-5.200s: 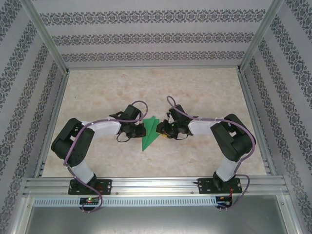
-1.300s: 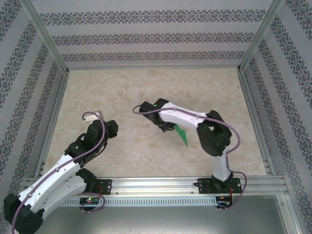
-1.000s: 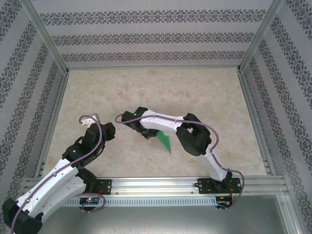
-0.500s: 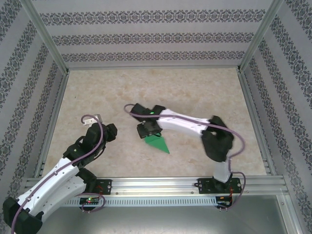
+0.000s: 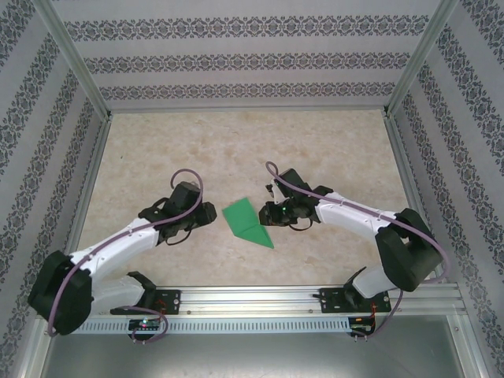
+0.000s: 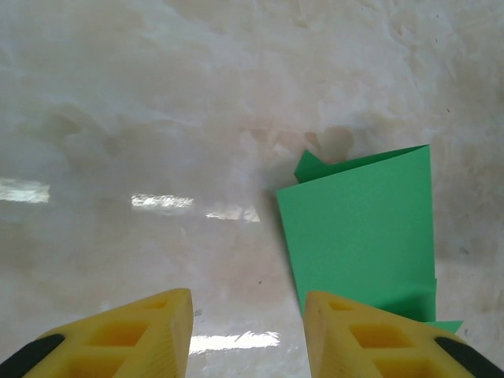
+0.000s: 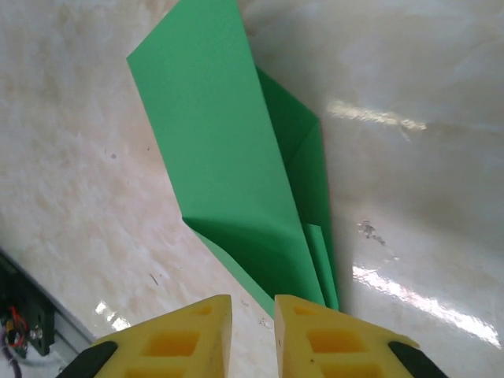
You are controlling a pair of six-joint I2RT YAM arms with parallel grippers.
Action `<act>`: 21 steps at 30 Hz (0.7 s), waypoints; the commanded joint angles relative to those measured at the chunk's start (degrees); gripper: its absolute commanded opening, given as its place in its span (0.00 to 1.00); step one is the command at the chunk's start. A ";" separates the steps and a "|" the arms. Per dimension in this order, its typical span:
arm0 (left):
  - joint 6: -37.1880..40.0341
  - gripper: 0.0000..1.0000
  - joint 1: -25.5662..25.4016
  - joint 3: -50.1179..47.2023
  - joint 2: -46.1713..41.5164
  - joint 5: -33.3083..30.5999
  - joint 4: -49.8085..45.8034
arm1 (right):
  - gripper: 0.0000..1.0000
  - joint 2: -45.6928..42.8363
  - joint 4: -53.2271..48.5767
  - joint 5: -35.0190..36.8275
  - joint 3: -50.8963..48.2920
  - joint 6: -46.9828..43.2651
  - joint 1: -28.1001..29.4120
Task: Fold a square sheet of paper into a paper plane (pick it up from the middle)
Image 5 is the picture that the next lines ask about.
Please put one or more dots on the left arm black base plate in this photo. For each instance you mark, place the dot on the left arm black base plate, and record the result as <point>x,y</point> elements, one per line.
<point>173,301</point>

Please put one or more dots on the long aluminium mounting rail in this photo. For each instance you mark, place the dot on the long aluminium mounting rail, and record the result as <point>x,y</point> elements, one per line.
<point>252,301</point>

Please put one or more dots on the aluminium table side rail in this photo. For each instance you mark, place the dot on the aluminium table side rail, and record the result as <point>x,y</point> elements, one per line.
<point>98,157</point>
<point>401,157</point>

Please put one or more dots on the grey sheet metal tray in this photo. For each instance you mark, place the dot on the grey sheet metal tray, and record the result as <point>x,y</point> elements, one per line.
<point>252,358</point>

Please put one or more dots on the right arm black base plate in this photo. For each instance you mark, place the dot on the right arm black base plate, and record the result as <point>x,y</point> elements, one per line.
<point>330,301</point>

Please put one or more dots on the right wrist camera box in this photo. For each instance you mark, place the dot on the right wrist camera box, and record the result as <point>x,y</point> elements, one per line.
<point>277,191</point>

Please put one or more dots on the green paper sheet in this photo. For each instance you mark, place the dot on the green paper sheet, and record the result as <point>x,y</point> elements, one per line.
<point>244,220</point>

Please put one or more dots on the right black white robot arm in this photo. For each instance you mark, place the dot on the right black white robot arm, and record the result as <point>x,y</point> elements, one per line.
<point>405,260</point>

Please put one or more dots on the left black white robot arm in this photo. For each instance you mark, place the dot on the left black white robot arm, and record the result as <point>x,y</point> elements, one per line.
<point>78,299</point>

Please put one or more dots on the aluminium frame post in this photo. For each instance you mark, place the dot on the aluminium frame post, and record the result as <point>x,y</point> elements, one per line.
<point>470,354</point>
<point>33,354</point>
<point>417,59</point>
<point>75,59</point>

